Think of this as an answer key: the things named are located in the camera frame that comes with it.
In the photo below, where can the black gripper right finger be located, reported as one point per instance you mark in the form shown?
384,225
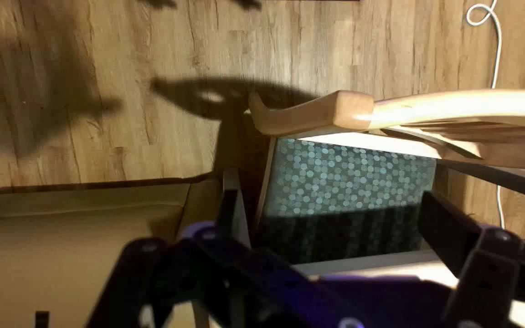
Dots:
492,274

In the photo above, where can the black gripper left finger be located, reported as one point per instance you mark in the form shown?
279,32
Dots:
171,285

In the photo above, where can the brown armchair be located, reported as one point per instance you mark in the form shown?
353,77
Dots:
62,256

